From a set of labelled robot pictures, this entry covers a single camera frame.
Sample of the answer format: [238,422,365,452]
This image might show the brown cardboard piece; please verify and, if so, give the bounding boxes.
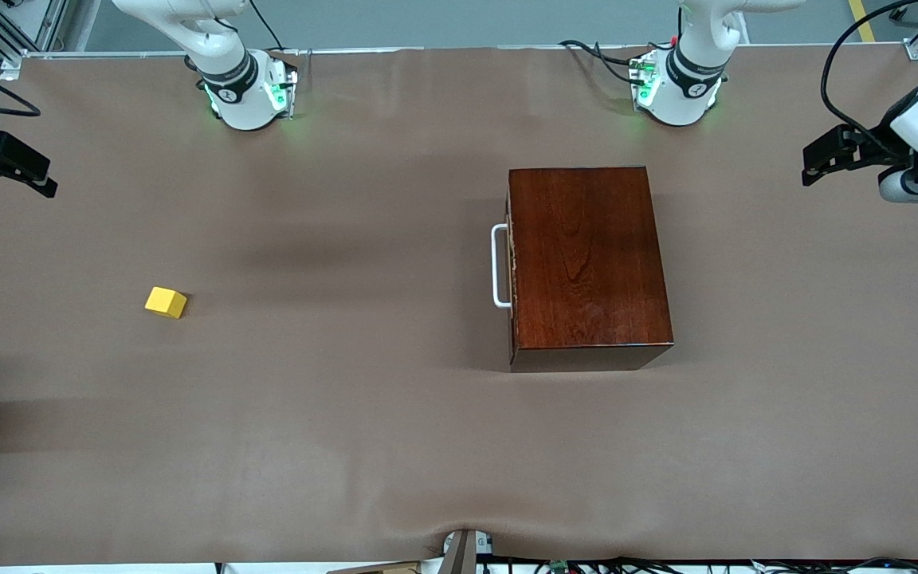
[328,560,422,574]

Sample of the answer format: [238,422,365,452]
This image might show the black right base cable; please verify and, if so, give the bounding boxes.
[248,0,283,53]

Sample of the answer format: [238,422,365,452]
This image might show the light wood drawer white handle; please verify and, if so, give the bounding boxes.
[491,195,519,352]

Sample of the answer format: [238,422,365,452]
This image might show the yellow block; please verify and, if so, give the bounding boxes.
[145,286,189,320]

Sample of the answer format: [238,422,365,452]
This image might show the dark brown wooden cabinet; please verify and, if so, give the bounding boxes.
[505,166,675,373]

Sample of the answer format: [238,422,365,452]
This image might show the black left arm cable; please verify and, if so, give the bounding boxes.
[820,0,918,154]

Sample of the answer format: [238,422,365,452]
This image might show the brown table cover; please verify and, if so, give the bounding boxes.
[0,44,918,565]

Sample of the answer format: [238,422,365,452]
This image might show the grey metal bracket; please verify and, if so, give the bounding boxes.
[441,529,496,574]

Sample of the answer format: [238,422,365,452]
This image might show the black left base cables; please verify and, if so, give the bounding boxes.
[559,38,655,87]

